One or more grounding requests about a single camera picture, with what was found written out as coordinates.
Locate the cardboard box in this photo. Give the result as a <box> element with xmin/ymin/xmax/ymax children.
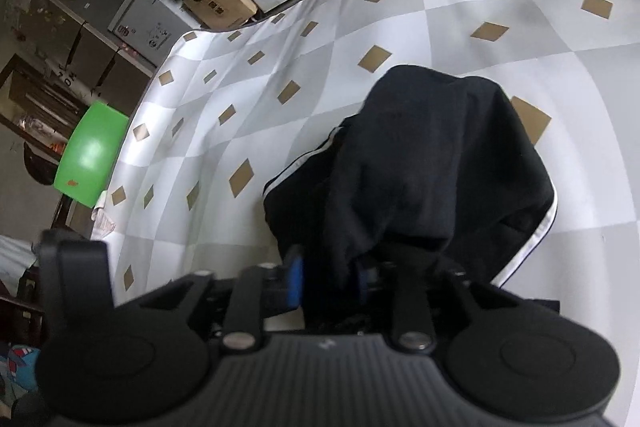
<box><xmin>182</xmin><ymin>0</ymin><xmax>259</xmax><ymax>30</ymax></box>

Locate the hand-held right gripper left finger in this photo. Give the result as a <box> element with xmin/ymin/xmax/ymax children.
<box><xmin>116</xmin><ymin>246</ymin><xmax>305</xmax><ymax>352</ymax></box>

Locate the black t-shirt with red print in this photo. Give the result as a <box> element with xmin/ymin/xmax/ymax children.
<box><xmin>262</xmin><ymin>64</ymin><xmax>559</xmax><ymax>334</ymax></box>

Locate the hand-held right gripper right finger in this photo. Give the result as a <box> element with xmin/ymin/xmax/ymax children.
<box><xmin>356</xmin><ymin>259</ymin><xmax>523</xmax><ymax>352</ymax></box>

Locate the small crumpled plastic bag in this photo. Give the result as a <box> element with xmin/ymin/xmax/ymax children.
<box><xmin>92</xmin><ymin>192</ymin><xmax>117</xmax><ymax>239</ymax></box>

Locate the grey refrigerator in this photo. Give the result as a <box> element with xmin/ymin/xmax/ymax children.
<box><xmin>0</xmin><ymin>0</ymin><xmax>157</xmax><ymax>108</ymax></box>

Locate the green plastic chair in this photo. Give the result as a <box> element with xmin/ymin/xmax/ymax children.
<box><xmin>54</xmin><ymin>101</ymin><xmax>130</xmax><ymax>209</ymax></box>

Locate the white chest freezer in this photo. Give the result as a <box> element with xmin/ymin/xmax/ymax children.
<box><xmin>107</xmin><ymin>0</ymin><xmax>201</xmax><ymax>66</ymax></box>

